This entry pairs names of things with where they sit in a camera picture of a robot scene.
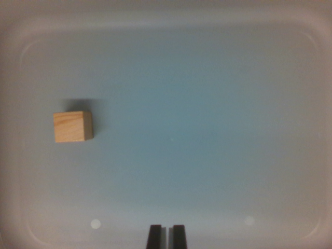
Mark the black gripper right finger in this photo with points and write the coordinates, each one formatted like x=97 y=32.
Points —
x=179 y=237

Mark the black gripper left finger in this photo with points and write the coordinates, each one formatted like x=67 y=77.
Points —
x=155 y=237

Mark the wooden cube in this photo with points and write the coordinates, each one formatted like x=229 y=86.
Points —
x=70 y=127

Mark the translucent plastic bin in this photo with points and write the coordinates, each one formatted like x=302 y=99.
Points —
x=181 y=103

